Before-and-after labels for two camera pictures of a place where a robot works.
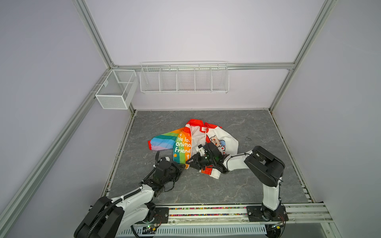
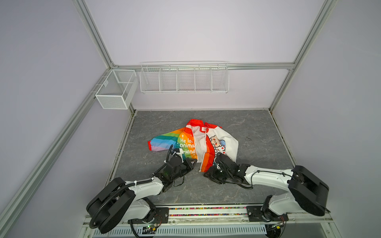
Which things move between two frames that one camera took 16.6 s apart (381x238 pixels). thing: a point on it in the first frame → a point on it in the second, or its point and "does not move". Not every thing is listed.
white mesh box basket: (118, 89) does not move
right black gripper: (196, 161) → (210, 174)
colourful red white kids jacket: (184, 141) does not move
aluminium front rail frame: (319, 213) does not move
